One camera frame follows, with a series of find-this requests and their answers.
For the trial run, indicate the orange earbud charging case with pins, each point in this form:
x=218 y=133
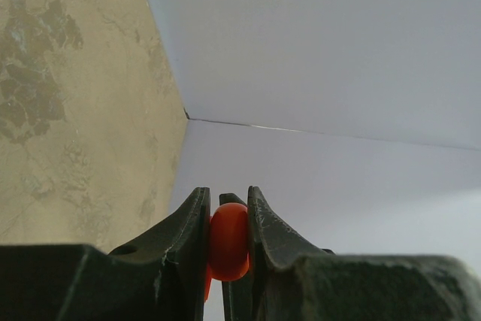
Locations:
x=228 y=255

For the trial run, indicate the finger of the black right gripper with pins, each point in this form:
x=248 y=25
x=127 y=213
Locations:
x=237 y=288

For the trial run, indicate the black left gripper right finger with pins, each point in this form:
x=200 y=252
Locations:
x=295 y=280

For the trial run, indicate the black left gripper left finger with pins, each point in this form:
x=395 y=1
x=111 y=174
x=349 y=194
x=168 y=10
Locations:
x=159 y=275

